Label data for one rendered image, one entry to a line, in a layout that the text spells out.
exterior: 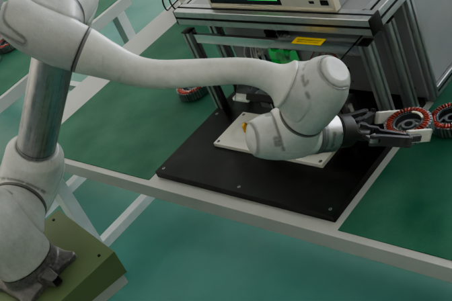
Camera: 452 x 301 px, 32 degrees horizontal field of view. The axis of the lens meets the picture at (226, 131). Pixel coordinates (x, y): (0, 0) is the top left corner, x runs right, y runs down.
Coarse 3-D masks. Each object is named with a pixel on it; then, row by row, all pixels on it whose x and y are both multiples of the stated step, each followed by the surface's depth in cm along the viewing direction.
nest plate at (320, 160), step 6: (336, 150) 209; (312, 156) 209; (318, 156) 208; (324, 156) 207; (330, 156) 207; (294, 162) 212; (300, 162) 210; (306, 162) 208; (312, 162) 207; (318, 162) 206; (324, 162) 205
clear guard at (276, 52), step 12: (288, 36) 205; (300, 36) 203; (312, 36) 200; (324, 36) 198; (336, 36) 196; (348, 36) 194; (360, 36) 192; (276, 48) 202; (288, 48) 200; (300, 48) 198; (312, 48) 195; (324, 48) 193; (336, 48) 191; (348, 48) 189; (276, 60) 197; (288, 60) 195; (300, 60) 193; (240, 96) 196; (240, 108) 196; (252, 108) 193; (264, 108) 191
